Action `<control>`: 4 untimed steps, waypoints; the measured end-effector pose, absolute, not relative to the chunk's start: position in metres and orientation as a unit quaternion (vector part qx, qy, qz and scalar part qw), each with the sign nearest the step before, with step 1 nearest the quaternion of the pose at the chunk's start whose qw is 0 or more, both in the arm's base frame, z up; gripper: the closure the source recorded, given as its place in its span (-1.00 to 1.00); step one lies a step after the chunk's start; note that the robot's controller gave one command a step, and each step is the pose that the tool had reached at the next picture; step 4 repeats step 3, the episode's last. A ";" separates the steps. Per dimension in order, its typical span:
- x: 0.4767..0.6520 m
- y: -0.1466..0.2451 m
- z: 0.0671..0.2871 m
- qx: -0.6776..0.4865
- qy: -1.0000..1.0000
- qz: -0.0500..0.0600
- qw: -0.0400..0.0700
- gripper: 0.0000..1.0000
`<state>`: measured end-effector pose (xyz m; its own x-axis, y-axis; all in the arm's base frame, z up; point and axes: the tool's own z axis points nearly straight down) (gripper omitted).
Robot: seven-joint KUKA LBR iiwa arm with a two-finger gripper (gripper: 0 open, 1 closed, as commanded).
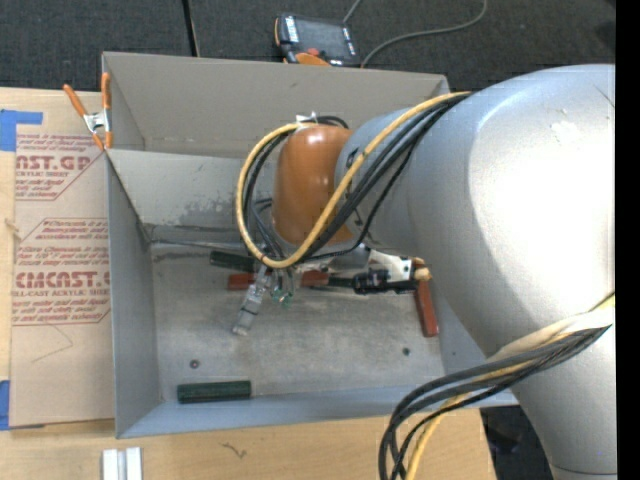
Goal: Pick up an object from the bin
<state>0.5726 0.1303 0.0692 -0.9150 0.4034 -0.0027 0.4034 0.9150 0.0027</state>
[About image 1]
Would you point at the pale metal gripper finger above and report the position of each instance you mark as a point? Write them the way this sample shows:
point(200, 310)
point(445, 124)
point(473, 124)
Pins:
point(248, 307)

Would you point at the red-brown flat block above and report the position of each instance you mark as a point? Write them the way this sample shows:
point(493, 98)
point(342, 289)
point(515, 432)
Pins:
point(426, 313)
point(240, 282)
point(315, 279)

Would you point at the dark green flat block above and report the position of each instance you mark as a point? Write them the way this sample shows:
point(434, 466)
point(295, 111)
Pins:
point(227, 260)
point(214, 391)

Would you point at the grey metal bin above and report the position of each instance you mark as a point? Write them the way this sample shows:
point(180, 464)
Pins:
point(320, 348)

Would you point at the brown cardboard board red print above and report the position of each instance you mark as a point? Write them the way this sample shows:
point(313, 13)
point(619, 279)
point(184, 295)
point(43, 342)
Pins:
point(60, 348)

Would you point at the black cylinder on white bracket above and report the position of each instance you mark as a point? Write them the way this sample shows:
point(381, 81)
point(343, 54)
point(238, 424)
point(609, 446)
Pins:
point(372, 280)

